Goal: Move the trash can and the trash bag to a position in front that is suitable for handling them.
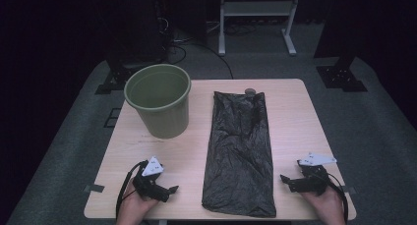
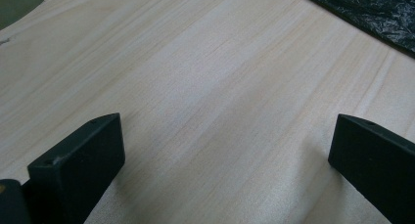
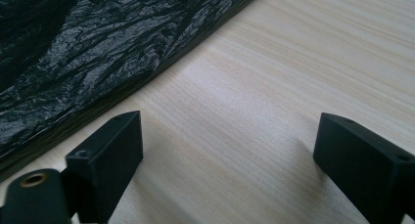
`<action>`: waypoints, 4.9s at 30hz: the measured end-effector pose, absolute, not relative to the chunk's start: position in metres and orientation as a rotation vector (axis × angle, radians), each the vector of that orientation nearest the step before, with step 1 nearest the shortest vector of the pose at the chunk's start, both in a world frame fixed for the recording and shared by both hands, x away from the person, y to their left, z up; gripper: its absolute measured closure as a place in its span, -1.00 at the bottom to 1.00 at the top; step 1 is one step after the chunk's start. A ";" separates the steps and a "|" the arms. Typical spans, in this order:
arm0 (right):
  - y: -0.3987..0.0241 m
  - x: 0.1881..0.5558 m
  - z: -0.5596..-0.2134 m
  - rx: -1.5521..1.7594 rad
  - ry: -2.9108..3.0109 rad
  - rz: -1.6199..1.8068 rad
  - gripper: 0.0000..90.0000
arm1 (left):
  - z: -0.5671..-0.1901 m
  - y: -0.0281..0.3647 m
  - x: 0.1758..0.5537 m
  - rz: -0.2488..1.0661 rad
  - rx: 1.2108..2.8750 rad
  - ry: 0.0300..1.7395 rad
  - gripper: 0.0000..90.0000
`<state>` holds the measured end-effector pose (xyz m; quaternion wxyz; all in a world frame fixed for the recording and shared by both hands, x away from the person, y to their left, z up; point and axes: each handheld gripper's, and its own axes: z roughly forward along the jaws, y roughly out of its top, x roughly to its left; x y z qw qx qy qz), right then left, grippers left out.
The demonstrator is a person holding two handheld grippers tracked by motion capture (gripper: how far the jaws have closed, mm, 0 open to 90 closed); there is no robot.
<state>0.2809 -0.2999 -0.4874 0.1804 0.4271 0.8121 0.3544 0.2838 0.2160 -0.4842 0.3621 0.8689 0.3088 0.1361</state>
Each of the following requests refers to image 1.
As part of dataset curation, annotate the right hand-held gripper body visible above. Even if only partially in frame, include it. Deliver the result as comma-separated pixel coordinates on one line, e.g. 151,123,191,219
292,151,338,197

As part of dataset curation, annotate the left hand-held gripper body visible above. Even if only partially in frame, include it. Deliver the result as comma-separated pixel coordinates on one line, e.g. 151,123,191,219
132,155,169,203

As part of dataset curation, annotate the black plastic garbage bag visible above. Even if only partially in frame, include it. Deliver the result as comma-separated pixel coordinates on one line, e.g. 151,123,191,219
201,90,277,219

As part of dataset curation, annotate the green plastic trash bin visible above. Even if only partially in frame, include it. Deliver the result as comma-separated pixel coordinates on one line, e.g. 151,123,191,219
123,63,193,140

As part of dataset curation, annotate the person's left hand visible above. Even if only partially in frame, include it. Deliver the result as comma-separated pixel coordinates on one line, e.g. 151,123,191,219
115,179,159,225

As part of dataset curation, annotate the person's right hand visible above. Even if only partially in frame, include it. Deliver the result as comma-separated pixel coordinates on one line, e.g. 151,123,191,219
300,185,347,225

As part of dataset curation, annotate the black stand base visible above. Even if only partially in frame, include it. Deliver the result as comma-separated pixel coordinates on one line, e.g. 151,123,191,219
315,55,369,93
94,58,141,95

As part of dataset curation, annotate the white metal stand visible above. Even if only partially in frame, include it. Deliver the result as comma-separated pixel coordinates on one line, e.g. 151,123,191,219
217,0,302,57

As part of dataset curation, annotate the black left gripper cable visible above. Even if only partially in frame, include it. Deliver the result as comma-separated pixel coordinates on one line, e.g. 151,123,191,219
114,160,149,220

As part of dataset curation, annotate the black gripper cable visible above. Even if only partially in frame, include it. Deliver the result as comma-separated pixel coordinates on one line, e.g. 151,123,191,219
314,171,349,225
114,160,149,220

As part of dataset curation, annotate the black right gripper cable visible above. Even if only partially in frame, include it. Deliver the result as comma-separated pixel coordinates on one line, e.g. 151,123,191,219
314,171,349,225

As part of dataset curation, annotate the black floor cable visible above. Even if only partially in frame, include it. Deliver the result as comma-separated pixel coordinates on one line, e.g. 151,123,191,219
158,17,235,81

